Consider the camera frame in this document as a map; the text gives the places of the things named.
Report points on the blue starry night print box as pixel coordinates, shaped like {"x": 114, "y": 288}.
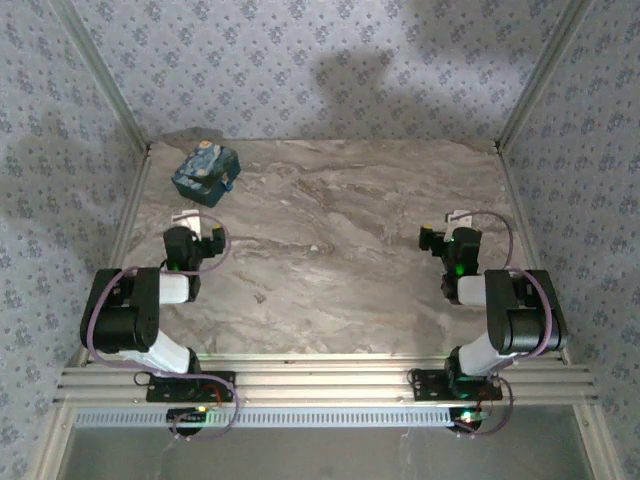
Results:
{"x": 205, "y": 170}

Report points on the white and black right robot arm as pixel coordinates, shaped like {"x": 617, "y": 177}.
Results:
{"x": 530, "y": 325}

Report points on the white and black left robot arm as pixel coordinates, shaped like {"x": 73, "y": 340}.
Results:
{"x": 115, "y": 325}

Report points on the circuit board with green light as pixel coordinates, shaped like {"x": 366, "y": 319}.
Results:
{"x": 470, "y": 416}
{"x": 187, "y": 414}

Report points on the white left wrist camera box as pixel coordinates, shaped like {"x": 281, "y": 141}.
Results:
{"x": 187, "y": 220}

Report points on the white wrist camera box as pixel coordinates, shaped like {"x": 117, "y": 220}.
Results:
{"x": 460, "y": 218}
{"x": 187, "y": 220}

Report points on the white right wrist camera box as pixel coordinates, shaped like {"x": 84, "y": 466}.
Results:
{"x": 460, "y": 218}

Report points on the aluminium table side rail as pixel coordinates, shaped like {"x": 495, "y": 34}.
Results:
{"x": 522, "y": 220}
{"x": 127, "y": 220}

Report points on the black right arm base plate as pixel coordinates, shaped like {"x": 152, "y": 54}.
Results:
{"x": 430, "y": 385}

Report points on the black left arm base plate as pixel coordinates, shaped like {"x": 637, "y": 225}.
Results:
{"x": 165, "y": 392}

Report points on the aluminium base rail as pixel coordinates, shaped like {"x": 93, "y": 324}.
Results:
{"x": 325, "y": 380}

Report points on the aluminium frame post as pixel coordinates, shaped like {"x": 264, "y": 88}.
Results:
{"x": 545, "y": 75}
{"x": 100, "y": 75}

